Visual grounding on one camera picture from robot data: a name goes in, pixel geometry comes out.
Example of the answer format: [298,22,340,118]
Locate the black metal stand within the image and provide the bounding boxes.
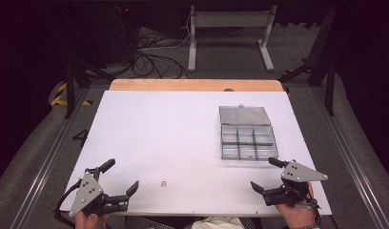
[277,6,338,117]

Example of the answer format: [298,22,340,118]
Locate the white board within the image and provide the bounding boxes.
[60,90,333,218]

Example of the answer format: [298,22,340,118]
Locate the clear plastic compartment box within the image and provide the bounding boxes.
[218,103,279,161]

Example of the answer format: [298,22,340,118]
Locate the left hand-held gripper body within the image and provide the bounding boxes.
[68,168,130,219]

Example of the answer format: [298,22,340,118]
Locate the black tripod stand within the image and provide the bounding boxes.
[57,9,115,119]

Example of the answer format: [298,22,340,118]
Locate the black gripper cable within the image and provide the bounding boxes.
[53,178,83,229]
[301,197,322,225]

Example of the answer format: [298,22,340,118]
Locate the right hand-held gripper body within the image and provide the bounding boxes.
[261,159,329,207]

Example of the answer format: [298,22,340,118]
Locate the person's right hand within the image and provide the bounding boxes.
[275,182,319,229]

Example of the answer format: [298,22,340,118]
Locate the yellow black hazard tape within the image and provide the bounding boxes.
[50,82,93,107]

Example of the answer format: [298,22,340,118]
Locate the person's left hand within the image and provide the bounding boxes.
[73,211,110,229]

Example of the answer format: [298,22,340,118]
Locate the aluminium rail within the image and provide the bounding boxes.
[10,89,91,229]
[311,86,389,229]

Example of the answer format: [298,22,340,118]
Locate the person's white clothing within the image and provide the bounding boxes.
[182,216,247,229]

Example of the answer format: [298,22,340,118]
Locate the black floor cables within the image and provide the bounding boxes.
[131,30,189,79]

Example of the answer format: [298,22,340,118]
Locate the grey metal stand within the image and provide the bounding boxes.
[187,5,278,73]

